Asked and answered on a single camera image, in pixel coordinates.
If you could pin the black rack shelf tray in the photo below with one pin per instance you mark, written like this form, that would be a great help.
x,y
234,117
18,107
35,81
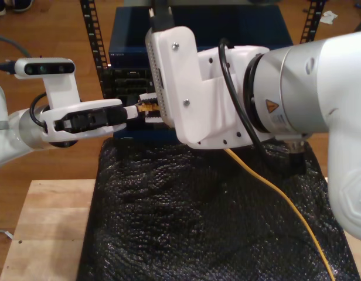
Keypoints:
x,y
136,126

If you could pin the blue base board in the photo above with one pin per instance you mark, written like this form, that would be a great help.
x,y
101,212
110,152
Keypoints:
x,y
145,135

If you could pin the black rack server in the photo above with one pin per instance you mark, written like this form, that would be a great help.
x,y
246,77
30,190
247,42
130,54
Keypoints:
x,y
127,85

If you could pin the black bubble wrap mat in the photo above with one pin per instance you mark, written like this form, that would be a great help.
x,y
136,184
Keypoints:
x,y
168,234

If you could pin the person's dark shoe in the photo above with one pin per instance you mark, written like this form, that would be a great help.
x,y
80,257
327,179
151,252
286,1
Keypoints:
x,y
22,5

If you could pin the crumpled white paper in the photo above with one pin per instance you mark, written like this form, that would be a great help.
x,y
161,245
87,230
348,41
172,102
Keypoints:
x,y
328,17

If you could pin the white floor strip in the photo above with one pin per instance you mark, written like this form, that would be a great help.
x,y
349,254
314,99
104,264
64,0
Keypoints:
x,y
1,232

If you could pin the blue network switch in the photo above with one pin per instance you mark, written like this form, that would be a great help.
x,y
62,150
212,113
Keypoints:
x,y
130,29

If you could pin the black perforated rack post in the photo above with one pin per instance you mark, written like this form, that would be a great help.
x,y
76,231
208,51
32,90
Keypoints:
x,y
316,17
90,35

